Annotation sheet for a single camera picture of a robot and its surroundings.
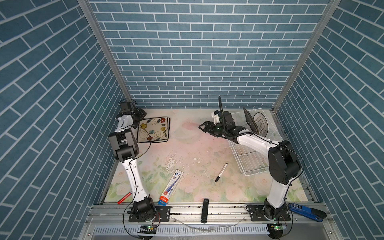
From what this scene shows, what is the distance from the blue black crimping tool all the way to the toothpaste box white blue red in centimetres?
62

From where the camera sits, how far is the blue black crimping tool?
0.71 metres

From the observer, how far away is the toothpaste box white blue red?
789 mm
